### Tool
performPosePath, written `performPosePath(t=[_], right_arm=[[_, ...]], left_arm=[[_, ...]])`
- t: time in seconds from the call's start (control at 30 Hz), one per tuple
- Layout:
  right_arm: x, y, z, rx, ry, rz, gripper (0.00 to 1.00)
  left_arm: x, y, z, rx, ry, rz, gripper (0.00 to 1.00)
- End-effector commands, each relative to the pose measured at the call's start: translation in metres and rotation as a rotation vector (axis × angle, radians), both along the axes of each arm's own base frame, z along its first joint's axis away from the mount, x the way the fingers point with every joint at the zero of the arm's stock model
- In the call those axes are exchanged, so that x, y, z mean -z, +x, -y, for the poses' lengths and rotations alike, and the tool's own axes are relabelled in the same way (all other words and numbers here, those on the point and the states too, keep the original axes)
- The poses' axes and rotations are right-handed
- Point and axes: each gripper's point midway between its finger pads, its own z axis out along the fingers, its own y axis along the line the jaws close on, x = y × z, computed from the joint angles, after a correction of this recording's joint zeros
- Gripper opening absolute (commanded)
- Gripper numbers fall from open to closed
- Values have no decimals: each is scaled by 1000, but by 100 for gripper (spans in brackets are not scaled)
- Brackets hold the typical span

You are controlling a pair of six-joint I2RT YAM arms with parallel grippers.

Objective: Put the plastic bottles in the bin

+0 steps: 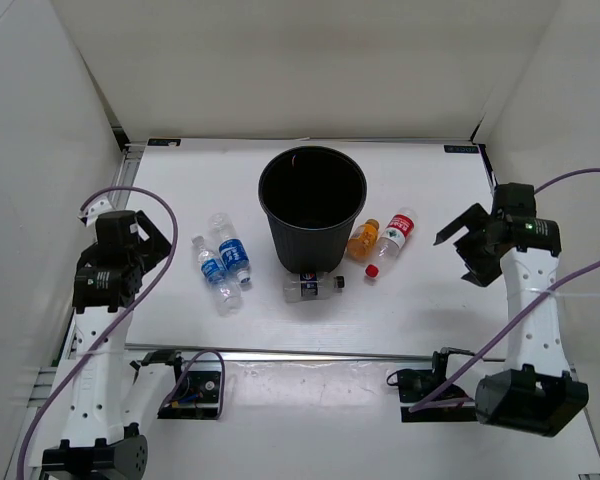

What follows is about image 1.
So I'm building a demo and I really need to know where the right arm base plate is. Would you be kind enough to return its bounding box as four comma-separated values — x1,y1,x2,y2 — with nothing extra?
386,347,481,424

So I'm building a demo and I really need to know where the aluminium left frame rail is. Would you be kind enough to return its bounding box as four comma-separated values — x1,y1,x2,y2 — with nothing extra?
108,144,144,210

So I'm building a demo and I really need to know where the blue label bottle white cap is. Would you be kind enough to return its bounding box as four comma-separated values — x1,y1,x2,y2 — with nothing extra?
209,213,251,286

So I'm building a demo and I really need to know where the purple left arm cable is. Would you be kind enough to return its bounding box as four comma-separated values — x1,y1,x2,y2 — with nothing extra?
11,186,180,480

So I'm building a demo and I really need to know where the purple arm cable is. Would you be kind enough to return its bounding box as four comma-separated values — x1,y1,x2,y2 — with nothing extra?
11,186,180,480
408,167,600,413

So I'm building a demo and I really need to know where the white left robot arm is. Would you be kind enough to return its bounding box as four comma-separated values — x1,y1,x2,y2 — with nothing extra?
42,210,172,479

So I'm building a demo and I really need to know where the black plastic waste bin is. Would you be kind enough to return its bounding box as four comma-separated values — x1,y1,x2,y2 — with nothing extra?
258,145,367,273

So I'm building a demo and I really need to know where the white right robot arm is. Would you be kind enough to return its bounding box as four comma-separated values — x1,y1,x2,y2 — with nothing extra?
429,183,589,437

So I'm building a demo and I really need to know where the red label water bottle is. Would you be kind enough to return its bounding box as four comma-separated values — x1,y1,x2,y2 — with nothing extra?
365,207,417,281

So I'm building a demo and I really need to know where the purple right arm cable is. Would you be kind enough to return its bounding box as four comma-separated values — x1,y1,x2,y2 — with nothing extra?
408,167,600,413

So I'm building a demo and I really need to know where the small blue label water bottle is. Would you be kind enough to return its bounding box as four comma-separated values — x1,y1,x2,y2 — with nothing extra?
191,235,241,316

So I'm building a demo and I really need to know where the aluminium front rail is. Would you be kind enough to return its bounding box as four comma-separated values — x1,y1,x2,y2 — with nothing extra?
124,343,506,362

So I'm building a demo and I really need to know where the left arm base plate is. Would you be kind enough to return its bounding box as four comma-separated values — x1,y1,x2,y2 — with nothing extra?
130,349,226,420

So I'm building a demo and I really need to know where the black label Pepsi bottle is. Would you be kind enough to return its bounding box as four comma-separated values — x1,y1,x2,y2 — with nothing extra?
283,272,345,303

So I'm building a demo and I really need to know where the orange juice bottle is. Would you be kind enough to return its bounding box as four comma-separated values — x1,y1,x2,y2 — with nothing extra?
347,218,379,261

